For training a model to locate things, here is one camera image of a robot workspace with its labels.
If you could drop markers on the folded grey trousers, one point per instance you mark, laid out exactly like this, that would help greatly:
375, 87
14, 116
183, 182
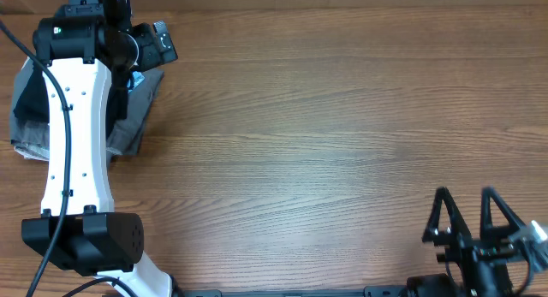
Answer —
127, 134

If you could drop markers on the folded light blue garment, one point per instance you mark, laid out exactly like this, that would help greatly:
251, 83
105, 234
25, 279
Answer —
135, 79

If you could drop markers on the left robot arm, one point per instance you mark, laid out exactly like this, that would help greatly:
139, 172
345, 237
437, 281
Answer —
86, 55

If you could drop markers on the black t-shirt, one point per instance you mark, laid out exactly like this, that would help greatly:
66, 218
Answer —
32, 104

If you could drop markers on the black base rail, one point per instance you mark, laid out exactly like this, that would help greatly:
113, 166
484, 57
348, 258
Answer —
370, 291

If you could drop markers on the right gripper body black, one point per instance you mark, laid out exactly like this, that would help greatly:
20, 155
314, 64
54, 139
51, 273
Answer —
473, 254

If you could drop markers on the folded white mesh garment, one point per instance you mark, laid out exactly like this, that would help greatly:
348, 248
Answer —
33, 152

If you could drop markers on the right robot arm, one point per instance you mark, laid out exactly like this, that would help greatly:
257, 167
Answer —
497, 220

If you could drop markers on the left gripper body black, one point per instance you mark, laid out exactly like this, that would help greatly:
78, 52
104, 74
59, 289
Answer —
149, 56

